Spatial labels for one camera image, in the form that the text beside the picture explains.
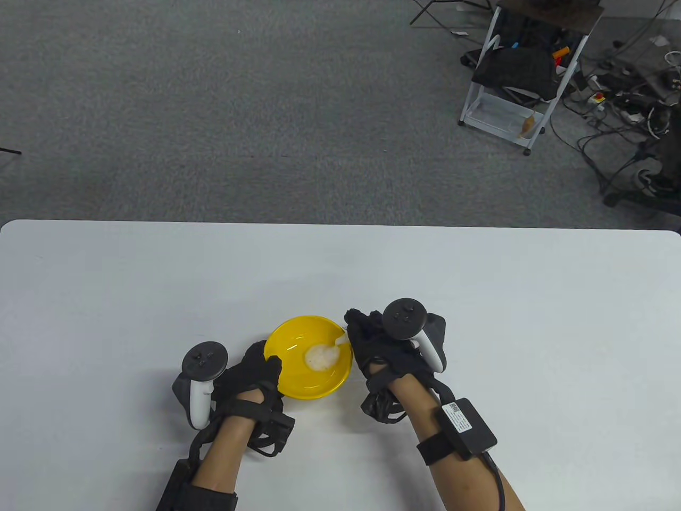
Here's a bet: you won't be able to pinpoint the person's right hand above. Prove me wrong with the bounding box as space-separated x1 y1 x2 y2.
344 308 449 425

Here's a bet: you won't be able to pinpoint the person's left hand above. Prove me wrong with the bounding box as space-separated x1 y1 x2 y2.
212 340 296 457

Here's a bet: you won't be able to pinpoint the yellow bowl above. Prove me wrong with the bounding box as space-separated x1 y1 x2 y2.
263 316 354 401

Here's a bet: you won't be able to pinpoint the person's left forearm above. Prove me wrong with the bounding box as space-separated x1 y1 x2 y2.
192 390 265 494

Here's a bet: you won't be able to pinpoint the person's right forearm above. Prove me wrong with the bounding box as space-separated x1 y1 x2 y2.
390 374 526 511

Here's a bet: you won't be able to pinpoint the white foam blob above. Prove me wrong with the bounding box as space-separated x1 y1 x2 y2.
304 343 342 372

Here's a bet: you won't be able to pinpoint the black white left hand controller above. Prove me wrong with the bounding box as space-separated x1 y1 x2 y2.
171 341 230 430

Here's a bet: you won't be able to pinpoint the black white hand controller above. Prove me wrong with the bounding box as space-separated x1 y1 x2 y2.
171 341 230 430
383 298 448 374

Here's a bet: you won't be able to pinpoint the black white right hand controller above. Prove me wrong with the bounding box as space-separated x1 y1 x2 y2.
383 298 448 374

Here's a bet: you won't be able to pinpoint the black sensor box white label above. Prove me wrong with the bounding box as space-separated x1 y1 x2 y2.
440 397 499 461

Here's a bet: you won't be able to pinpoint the white metal rolling cart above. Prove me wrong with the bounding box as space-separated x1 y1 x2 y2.
458 0 605 156

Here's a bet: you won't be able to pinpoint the black bag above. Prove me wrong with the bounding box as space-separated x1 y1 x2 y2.
471 47 560 103

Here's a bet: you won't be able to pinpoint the black office chair base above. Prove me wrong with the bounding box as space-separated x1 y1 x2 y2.
601 101 681 217

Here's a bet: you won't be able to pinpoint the black folding stand legs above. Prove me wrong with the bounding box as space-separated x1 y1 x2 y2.
409 0 499 27

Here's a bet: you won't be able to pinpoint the tangle of black cables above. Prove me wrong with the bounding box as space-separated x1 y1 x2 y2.
548 0 681 205

